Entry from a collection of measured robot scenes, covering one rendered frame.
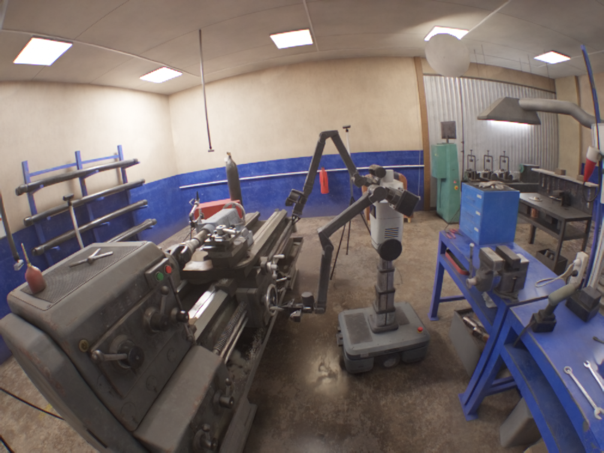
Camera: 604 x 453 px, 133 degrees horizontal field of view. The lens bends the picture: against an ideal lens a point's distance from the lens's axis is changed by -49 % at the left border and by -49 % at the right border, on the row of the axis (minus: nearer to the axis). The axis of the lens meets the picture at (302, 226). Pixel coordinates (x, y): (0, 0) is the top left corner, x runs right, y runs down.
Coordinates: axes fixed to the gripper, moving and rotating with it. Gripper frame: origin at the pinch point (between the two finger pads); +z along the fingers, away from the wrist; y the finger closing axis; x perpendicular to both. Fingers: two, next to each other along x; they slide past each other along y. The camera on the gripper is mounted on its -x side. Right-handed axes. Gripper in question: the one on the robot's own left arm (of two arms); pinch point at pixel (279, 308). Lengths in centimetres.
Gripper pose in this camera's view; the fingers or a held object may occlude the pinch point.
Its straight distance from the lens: 158.7
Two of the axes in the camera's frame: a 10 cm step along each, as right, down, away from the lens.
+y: 1.0, 9.6, 2.8
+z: -9.8, 0.6, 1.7
